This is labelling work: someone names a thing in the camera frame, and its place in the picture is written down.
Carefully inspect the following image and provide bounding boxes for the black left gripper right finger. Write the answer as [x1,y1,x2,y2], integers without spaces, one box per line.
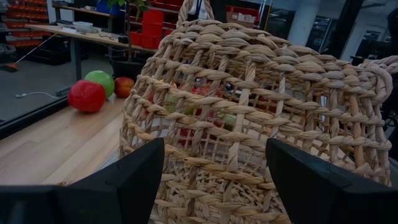
[266,138,398,224]

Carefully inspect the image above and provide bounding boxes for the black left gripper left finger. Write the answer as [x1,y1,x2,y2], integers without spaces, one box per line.
[0,138,165,224]

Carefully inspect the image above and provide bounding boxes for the bright red apple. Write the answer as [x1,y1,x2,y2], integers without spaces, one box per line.
[67,80,106,113]

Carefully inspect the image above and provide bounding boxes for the green apple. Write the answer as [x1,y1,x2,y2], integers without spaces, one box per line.
[84,70,116,99]

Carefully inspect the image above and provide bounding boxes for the grey woven placemat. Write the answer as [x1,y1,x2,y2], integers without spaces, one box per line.
[98,149,124,172]

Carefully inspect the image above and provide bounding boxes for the small red yellow apple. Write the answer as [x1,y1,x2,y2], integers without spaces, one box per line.
[114,77,135,99]

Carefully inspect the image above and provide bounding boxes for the green plant in black pot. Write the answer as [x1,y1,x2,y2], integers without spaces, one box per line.
[107,0,150,82]

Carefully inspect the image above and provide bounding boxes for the broom with orange head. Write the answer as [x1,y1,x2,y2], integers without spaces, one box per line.
[4,33,58,73]

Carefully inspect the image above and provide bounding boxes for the wooden workbench with grey legs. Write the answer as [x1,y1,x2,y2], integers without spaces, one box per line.
[24,23,158,97]

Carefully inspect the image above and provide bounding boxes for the clear plastic container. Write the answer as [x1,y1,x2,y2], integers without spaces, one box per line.
[73,21,94,34]

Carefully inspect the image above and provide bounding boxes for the stacked red crates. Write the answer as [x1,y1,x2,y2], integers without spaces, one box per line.
[130,9,175,50]

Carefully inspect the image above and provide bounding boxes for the blue storage bin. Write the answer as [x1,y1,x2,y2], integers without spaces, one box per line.
[95,0,125,16]

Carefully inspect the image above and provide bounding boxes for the shelf of red bins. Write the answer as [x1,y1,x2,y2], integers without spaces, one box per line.
[0,0,50,49]

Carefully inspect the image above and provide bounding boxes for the person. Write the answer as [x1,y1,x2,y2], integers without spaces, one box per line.
[187,0,215,21]

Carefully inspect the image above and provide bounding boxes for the black aluminium table frame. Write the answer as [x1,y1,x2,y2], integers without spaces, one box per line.
[0,96,71,139]

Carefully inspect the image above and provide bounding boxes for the white floor cable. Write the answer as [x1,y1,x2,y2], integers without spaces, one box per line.
[15,91,60,100]

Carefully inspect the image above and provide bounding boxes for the woven wicker basket with handles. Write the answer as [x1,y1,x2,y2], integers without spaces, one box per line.
[119,0,398,224]

